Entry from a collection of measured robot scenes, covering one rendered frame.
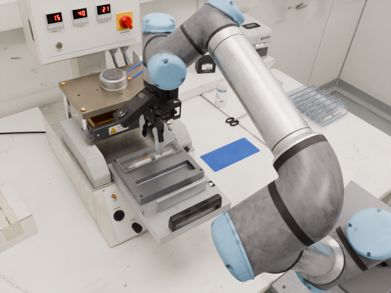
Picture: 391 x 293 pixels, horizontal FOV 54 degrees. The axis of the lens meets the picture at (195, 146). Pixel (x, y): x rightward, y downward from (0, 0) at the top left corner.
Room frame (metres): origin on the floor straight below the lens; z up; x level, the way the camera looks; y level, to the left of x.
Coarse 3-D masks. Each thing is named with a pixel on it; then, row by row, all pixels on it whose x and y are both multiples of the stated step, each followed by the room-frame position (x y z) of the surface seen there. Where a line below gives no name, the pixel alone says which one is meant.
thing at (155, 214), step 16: (112, 176) 0.74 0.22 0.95; (128, 192) 0.67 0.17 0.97; (176, 192) 0.65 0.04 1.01; (192, 192) 0.68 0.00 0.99; (208, 192) 0.70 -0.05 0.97; (144, 208) 0.62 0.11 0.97; (160, 208) 0.62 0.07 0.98; (176, 208) 0.63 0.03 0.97; (224, 208) 0.66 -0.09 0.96; (160, 224) 0.58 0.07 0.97; (192, 224) 0.59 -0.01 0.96; (160, 240) 0.54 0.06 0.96
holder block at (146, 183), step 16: (112, 160) 0.76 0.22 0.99; (160, 160) 0.78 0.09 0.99; (176, 160) 0.78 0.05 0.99; (192, 160) 0.79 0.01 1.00; (128, 176) 0.70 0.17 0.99; (144, 176) 0.71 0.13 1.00; (160, 176) 0.73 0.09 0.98; (176, 176) 0.74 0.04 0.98; (192, 176) 0.73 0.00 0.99; (144, 192) 0.65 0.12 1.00; (160, 192) 0.66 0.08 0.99
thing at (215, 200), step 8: (208, 200) 0.63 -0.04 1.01; (216, 200) 0.64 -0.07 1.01; (192, 208) 0.60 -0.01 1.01; (200, 208) 0.61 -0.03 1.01; (208, 208) 0.62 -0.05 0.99; (176, 216) 0.57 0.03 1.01; (184, 216) 0.58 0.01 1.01; (192, 216) 0.59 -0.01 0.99; (168, 224) 0.57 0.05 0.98; (176, 224) 0.56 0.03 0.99
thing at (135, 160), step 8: (168, 144) 0.84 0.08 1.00; (176, 144) 0.84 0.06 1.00; (136, 152) 0.79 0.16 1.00; (144, 152) 0.79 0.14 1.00; (152, 152) 0.80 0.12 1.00; (168, 152) 0.80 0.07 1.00; (120, 160) 0.75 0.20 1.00; (128, 160) 0.75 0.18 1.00; (136, 160) 0.76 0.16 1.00; (144, 160) 0.76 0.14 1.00; (152, 160) 0.76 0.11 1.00; (128, 168) 0.73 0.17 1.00
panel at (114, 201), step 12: (108, 192) 0.72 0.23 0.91; (120, 192) 0.73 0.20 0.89; (108, 204) 0.70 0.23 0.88; (120, 204) 0.72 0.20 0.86; (108, 216) 0.68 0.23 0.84; (132, 216) 0.71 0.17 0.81; (120, 228) 0.68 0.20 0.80; (132, 228) 0.69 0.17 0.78; (144, 228) 0.71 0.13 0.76; (120, 240) 0.66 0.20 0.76
